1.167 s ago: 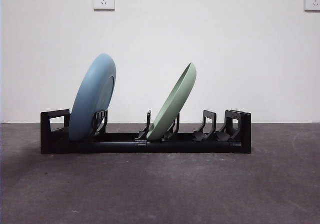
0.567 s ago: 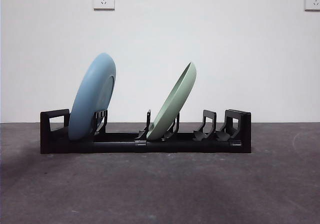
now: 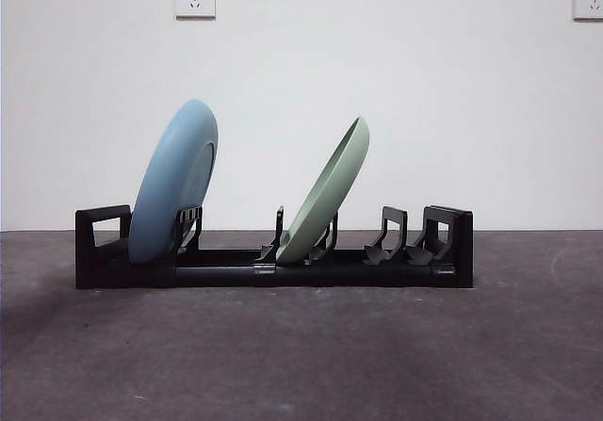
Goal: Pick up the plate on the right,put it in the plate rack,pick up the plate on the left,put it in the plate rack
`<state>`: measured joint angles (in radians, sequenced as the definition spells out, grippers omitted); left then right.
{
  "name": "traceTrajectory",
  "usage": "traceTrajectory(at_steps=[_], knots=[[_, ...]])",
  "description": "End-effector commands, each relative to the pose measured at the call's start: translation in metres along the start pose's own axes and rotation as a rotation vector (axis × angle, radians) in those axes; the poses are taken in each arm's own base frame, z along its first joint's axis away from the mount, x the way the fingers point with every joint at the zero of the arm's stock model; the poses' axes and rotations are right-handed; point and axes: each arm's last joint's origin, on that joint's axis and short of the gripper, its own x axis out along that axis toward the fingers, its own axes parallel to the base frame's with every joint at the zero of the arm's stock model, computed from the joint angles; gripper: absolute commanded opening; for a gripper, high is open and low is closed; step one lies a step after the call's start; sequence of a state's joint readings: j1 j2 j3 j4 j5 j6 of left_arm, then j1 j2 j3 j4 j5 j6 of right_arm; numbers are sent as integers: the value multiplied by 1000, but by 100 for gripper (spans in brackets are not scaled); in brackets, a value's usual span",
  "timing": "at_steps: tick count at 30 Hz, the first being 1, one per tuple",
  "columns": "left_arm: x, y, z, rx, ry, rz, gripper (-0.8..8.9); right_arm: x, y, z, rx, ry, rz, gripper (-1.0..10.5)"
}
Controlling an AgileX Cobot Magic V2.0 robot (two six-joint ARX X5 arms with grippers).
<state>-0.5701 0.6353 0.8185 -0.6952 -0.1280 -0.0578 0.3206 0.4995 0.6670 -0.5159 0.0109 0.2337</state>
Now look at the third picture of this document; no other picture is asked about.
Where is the blue round plate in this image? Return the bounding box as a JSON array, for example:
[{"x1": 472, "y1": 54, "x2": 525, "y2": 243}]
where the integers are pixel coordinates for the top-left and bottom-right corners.
[{"x1": 128, "y1": 98, "x2": 220, "y2": 267}]

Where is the black plastic plate rack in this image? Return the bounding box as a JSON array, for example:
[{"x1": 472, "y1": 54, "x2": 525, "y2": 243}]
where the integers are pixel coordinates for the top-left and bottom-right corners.
[{"x1": 74, "y1": 203, "x2": 474, "y2": 291}]

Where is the pale green round plate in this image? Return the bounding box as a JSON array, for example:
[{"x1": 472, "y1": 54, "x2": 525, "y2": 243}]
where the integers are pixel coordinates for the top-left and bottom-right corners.
[{"x1": 275, "y1": 115, "x2": 371, "y2": 267}]

